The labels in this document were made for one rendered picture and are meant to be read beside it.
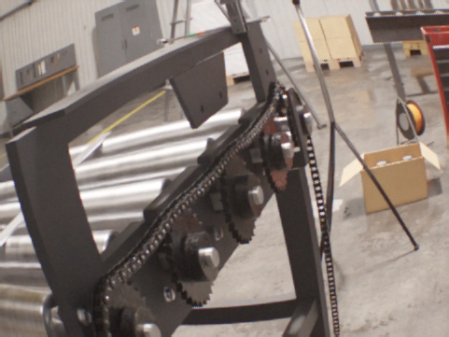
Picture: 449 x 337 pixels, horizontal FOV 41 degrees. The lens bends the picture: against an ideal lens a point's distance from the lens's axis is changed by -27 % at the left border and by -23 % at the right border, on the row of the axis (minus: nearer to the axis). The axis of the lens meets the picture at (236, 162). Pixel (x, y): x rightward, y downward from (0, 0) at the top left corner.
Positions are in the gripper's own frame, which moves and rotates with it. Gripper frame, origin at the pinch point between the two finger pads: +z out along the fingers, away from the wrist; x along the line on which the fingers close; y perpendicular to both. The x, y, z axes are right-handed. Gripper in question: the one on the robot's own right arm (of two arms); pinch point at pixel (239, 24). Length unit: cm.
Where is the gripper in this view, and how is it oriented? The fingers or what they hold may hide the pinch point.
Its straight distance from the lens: 151.4
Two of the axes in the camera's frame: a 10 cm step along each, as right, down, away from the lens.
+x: 2.5, -2.8, 9.3
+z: 2.3, 9.5, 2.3
